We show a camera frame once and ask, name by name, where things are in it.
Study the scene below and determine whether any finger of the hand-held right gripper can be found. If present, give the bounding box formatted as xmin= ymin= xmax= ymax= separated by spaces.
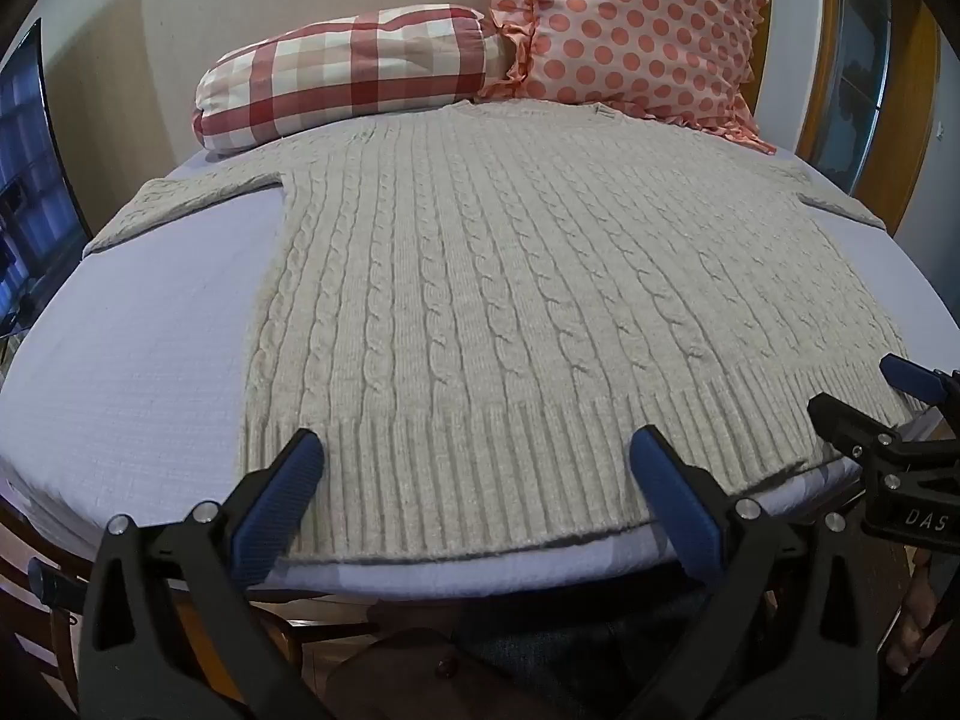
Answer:
xmin=807 ymin=392 xmax=912 ymax=462
xmin=879 ymin=354 xmax=960 ymax=410

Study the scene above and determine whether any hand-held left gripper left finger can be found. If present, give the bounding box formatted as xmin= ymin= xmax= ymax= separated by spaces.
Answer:
xmin=81 ymin=427 xmax=332 ymax=720

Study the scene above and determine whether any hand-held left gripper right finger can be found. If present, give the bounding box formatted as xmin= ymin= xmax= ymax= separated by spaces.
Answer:
xmin=628 ymin=424 xmax=895 ymax=720

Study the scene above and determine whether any beige cable knit sweater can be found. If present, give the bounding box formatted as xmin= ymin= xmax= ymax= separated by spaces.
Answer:
xmin=84 ymin=101 xmax=931 ymax=567

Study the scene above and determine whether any person's right hand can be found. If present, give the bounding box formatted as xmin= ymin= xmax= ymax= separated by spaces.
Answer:
xmin=889 ymin=561 xmax=947 ymax=680

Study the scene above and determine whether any bed with lavender sheet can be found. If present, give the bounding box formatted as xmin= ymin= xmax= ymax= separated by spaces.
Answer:
xmin=0 ymin=101 xmax=960 ymax=602

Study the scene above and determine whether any wooden chair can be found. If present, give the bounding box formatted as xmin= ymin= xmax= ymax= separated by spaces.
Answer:
xmin=0 ymin=496 xmax=85 ymax=700

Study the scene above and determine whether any wooden framed window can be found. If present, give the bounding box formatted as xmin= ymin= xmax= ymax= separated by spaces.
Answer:
xmin=765 ymin=0 xmax=943 ymax=235

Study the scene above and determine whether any dark flat screen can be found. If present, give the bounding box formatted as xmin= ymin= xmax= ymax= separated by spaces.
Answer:
xmin=0 ymin=19 xmax=95 ymax=332

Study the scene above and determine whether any red plaid pillow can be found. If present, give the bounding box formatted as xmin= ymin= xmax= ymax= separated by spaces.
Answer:
xmin=193 ymin=6 xmax=512 ymax=156

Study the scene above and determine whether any pink polka dot pillow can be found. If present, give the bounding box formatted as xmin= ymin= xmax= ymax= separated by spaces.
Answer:
xmin=475 ymin=0 xmax=778 ymax=156

